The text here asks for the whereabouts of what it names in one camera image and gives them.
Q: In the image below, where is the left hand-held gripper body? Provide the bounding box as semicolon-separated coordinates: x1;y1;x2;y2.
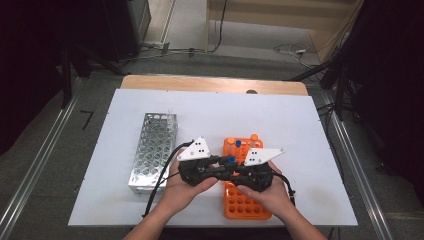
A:
176;135;216;188

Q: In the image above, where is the hand-held gripper cable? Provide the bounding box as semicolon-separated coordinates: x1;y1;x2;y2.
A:
271;171;298;206
143;140;196;218

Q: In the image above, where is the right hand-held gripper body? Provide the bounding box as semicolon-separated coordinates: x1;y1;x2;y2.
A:
233;147;286;194

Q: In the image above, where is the dark cabinet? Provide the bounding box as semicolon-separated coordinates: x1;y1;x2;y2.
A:
99;0;153;63

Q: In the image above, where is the black stand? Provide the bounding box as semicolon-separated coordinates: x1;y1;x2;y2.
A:
289;58;356;122
59;41;129;109

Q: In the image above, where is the dark curtain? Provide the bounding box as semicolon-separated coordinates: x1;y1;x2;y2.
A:
333;0;424;204
0;0;111;156

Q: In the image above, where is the white floor cable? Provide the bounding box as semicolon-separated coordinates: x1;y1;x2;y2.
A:
273;42;322;69

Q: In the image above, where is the wooden platform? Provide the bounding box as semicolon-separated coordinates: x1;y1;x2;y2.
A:
204;0;365;64

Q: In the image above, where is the metal tube rack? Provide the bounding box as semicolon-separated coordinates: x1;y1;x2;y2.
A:
127;112;179;196

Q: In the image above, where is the orange tube rack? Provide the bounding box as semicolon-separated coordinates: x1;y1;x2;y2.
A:
222;136;273;221

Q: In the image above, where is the white table board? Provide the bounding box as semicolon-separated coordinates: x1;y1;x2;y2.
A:
67;88;359;228

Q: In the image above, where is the right hand-held gripper cable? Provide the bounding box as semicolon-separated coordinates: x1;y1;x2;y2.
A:
271;171;298;206

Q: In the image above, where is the person's right hand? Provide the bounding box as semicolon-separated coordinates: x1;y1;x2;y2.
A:
235;159;295;218

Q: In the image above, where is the left hand-held gripper cable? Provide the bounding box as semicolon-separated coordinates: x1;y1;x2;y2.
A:
143;140;196;218

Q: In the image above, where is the grey floor cable bundle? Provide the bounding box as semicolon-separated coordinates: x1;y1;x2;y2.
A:
119;41;208;64

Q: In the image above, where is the black floor cable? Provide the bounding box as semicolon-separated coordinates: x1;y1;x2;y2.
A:
207;0;228;54

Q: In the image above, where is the person's left hand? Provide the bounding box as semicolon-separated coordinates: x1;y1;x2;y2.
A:
159;148;220;215

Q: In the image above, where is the metal floor rail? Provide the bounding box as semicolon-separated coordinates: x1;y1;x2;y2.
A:
313;87;395;240
0;77;84;240

